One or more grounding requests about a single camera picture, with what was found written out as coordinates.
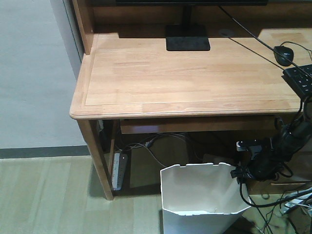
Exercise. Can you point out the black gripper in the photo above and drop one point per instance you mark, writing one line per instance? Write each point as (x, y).
(267, 163)

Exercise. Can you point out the white plastic trash bin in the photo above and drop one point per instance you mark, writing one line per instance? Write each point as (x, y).
(200, 198)

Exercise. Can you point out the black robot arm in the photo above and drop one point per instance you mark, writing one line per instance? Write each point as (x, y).
(293, 136)

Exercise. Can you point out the wooden desk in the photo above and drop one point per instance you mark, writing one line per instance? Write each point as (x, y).
(129, 77)

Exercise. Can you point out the black keyboard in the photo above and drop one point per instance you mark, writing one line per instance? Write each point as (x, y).
(300, 80)

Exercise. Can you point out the black computer mouse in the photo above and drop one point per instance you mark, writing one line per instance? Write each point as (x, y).
(283, 55)

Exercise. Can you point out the white power strip under desk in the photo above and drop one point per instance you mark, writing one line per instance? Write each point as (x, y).
(118, 172)

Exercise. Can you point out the black monitor with stand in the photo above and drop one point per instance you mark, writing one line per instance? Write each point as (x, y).
(187, 36)

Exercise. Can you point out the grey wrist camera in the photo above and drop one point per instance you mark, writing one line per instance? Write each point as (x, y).
(253, 146)

